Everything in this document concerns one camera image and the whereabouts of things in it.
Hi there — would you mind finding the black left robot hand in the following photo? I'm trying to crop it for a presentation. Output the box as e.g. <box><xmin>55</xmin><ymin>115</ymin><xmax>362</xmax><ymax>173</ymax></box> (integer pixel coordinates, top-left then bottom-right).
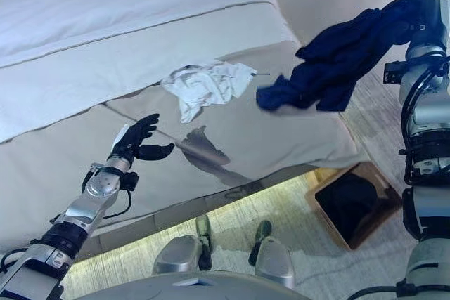
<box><xmin>111</xmin><ymin>113</ymin><xmax>176</xmax><ymax>162</ymax></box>

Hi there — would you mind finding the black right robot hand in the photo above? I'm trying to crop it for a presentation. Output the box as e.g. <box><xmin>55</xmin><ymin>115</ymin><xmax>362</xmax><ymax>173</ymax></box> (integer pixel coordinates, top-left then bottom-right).
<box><xmin>393</xmin><ymin>0</ymin><xmax>442</xmax><ymax>47</ymax></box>

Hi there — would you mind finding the white garment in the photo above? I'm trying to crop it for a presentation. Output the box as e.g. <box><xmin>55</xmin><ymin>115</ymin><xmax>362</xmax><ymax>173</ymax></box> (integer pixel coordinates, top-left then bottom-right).
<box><xmin>160</xmin><ymin>60</ymin><xmax>259</xmax><ymax>124</ymax></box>

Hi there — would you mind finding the navy blue garment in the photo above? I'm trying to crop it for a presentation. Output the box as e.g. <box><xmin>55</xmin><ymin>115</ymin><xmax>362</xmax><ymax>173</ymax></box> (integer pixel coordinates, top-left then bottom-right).
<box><xmin>255</xmin><ymin>0</ymin><xmax>428</xmax><ymax>113</ymax></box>

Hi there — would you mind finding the bed with grey blanket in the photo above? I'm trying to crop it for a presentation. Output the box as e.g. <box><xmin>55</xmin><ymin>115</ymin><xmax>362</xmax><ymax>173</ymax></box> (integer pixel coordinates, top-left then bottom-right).
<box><xmin>0</xmin><ymin>0</ymin><xmax>367</xmax><ymax>263</ymax></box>

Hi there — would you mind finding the brown wicker basket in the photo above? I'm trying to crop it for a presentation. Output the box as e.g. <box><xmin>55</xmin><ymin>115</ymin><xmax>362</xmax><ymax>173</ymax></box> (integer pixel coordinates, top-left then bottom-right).
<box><xmin>304</xmin><ymin>162</ymin><xmax>404</xmax><ymax>252</ymax></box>

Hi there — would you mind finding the silver left robot leg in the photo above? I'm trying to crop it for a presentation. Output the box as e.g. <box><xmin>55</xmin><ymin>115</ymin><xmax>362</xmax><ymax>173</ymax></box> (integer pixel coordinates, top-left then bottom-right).
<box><xmin>152</xmin><ymin>214</ymin><xmax>213</xmax><ymax>277</ymax></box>

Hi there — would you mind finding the silver robot leg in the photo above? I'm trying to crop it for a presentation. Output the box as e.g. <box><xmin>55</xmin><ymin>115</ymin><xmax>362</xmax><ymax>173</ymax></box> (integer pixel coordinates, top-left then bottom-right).
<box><xmin>152</xmin><ymin>214</ymin><xmax>213</xmax><ymax>277</ymax></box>
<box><xmin>248</xmin><ymin>219</ymin><xmax>295</xmax><ymax>291</ymax></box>

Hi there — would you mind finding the white duvet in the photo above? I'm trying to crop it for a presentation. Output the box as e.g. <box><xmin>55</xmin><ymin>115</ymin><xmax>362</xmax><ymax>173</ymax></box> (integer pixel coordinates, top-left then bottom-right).
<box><xmin>0</xmin><ymin>0</ymin><xmax>279</xmax><ymax>69</ymax></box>

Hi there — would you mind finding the grey robot torso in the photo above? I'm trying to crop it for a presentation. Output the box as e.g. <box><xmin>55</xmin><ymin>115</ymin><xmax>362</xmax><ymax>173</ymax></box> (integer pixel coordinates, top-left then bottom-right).
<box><xmin>75</xmin><ymin>271</ymin><xmax>300</xmax><ymax>300</ymax></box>

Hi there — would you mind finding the silver right robot leg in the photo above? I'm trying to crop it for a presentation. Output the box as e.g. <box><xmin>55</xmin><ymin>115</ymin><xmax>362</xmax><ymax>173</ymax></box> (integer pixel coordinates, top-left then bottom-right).
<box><xmin>248</xmin><ymin>219</ymin><xmax>295</xmax><ymax>291</ymax></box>

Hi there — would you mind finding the grey striped area rug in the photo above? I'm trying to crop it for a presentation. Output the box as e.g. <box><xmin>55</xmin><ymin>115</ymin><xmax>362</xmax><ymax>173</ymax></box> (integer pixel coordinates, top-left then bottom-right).
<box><xmin>62</xmin><ymin>78</ymin><xmax>425</xmax><ymax>300</ymax></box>

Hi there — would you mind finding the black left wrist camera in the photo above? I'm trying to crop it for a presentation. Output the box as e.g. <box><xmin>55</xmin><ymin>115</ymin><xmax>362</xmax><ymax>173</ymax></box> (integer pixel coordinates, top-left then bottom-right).
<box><xmin>121</xmin><ymin>171</ymin><xmax>139</xmax><ymax>193</ymax></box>

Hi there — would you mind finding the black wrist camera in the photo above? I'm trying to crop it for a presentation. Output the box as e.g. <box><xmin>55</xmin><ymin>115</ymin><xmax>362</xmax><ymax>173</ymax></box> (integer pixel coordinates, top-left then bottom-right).
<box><xmin>121</xmin><ymin>171</ymin><xmax>139</xmax><ymax>193</ymax></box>
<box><xmin>383</xmin><ymin>62</ymin><xmax>406</xmax><ymax>85</ymax></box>

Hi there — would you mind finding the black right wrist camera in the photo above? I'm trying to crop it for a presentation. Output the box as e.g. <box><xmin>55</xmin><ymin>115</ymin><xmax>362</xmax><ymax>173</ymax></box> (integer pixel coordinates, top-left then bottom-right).
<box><xmin>383</xmin><ymin>62</ymin><xmax>406</xmax><ymax>85</ymax></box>

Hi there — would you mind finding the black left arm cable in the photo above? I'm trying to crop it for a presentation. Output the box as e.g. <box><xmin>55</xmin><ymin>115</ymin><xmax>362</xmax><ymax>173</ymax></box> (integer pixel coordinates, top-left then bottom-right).
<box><xmin>103</xmin><ymin>190</ymin><xmax>133</xmax><ymax>220</ymax></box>

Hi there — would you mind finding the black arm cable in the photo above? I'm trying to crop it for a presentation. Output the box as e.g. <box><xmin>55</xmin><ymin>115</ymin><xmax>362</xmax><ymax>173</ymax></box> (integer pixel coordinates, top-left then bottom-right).
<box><xmin>399</xmin><ymin>53</ymin><xmax>450</xmax><ymax>187</ymax></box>
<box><xmin>103</xmin><ymin>190</ymin><xmax>133</xmax><ymax>220</ymax></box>

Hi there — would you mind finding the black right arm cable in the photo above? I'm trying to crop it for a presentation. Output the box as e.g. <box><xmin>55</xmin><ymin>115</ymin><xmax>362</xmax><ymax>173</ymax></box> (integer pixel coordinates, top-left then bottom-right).
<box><xmin>399</xmin><ymin>53</ymin><xmax>450</xmax><ymax>187</ymax></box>

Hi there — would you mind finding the brown bed frame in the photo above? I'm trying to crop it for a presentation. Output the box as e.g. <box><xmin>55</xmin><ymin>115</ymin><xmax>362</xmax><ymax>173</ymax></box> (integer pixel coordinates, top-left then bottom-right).
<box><xmin>72</xmin><ymin>169</ymin><xmax>319</xmax><ymax>264</ymax></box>

